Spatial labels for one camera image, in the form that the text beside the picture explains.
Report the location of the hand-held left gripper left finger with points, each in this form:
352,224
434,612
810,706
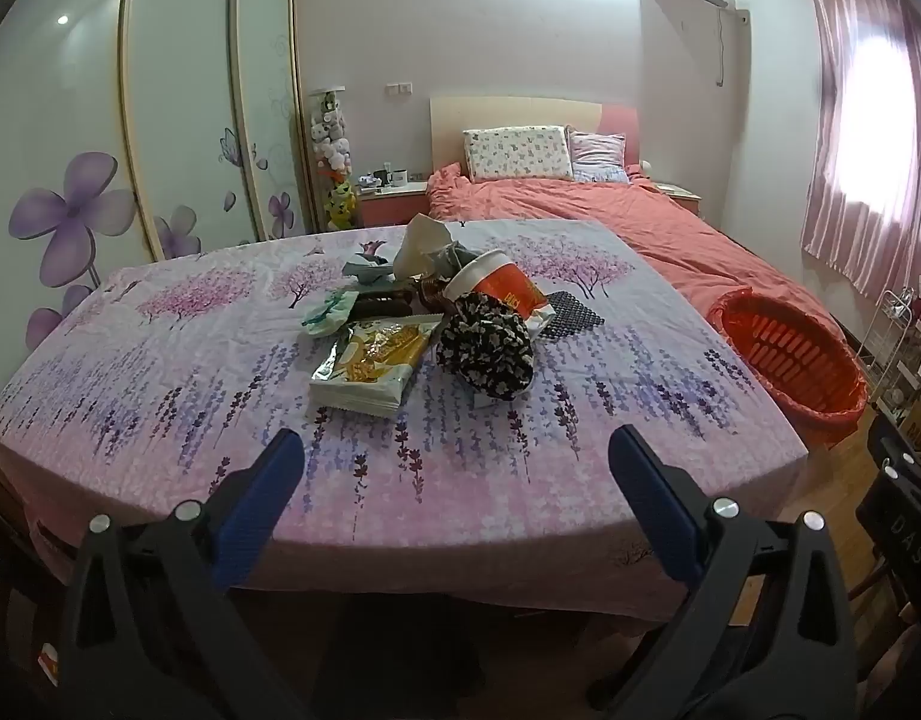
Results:
265,495

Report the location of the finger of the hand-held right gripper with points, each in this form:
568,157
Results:
899,457

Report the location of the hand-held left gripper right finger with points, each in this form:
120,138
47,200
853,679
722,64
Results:
655,502

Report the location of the red plastic basket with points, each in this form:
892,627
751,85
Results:
790,360

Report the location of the mint green sock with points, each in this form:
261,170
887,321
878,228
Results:
329,315

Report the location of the black dotted cloth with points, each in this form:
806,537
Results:
573,315

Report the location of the floral tablecloth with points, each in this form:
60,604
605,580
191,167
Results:
505,465

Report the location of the yellow snack packet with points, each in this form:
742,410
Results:
370,367

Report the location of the black floral cloth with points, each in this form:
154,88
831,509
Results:
483,352

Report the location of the grey-green cloth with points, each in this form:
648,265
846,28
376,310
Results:
370,268

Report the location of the bed with coral duvet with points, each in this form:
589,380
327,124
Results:
655,232

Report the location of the orange instant noodle cup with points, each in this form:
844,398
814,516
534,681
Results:
498,281

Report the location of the beige crumpled paper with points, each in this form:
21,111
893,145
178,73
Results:
423,244

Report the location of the pink curtain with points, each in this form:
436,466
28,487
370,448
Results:
880,150

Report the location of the pink nightstand with mug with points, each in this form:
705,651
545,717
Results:
393,206

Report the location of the mug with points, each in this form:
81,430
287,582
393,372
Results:
398,178

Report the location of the column of plush toys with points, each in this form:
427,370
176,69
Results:
333,157

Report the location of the striped pink pillow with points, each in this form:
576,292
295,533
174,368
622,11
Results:
599,157

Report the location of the floral pillow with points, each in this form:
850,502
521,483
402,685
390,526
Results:
516,154

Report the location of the wardrobe with purple flowers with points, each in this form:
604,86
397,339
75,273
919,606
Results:
183,127

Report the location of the beige and pink headboard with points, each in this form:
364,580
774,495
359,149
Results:
520,112

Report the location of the white wall switch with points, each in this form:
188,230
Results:
400,88

